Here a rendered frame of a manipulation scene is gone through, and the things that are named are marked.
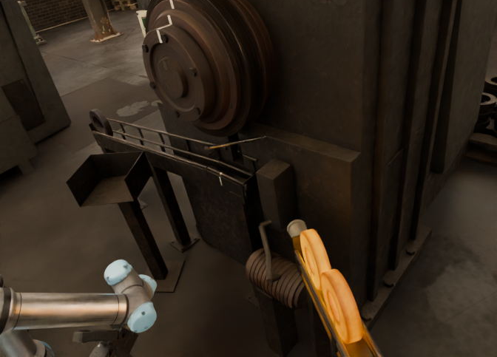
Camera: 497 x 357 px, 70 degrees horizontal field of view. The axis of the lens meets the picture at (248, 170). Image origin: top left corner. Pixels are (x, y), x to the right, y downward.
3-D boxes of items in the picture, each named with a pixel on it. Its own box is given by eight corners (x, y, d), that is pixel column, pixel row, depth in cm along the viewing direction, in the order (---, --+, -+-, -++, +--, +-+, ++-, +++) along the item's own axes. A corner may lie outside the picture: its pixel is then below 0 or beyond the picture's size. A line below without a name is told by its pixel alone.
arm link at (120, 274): (134, 276, 98) (151, 296, 105) (122, 252, 106) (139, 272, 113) (109, 294, 96) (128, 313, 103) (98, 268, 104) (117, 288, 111)
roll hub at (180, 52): (170, 106, 123) (143, 22, 107) (225, 123, 106) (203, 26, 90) (157, 113, 120) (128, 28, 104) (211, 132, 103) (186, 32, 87)
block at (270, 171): (282, 208, 133) (274, 155, 119) (299, 216, 128) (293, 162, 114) (263, 225, 127) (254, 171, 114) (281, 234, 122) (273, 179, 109)
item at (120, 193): (142, 260, 200) (90, 154, 159) (186, 260, 194) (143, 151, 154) (127, 291, 183) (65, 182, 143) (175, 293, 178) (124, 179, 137)
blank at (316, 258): (308, 217, 96) (296, 220, 96) (330, 254, 83) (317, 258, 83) (313, 259, 104) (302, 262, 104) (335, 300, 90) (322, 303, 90)
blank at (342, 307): (330, 254, 83) (317, 258, 83) (362, 306, 69) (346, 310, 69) (335, 300, 90) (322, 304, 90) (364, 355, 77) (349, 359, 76)
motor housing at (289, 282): (280, 323, 156) (264, 238, 125) (323, 354, 142) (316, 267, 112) (261, 346, 149) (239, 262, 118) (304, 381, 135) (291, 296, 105)
